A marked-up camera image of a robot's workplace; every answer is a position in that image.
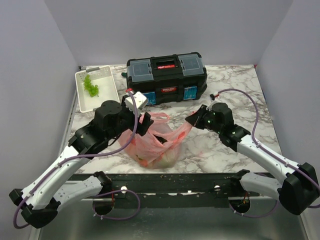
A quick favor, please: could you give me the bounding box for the white perforated plastic basket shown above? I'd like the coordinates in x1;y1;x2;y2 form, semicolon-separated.
75;65;120;114

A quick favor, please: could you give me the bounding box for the black metal base rail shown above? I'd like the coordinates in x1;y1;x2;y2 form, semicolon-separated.
49;171;283;210

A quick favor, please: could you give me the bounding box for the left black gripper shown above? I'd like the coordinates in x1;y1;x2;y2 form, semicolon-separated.
107;96;154;141

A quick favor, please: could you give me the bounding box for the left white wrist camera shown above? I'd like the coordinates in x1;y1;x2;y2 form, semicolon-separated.
124;91;148;111

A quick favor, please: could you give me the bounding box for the pink plastic bag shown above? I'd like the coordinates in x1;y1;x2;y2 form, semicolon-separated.
124;112;193;169

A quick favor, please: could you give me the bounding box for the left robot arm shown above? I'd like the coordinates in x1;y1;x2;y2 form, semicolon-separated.
9;90;154;229

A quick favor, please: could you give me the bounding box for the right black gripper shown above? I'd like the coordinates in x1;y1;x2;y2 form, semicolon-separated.
185;104;223;134

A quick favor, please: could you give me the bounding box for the black plastic toolbox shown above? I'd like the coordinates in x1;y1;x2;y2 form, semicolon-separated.
126;52;208;105

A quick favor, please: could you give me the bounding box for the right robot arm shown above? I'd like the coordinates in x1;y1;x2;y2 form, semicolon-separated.
185;102;320;215

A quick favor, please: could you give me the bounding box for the green fake grape bunch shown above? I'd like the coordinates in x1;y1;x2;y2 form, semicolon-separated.
83;74;99;98

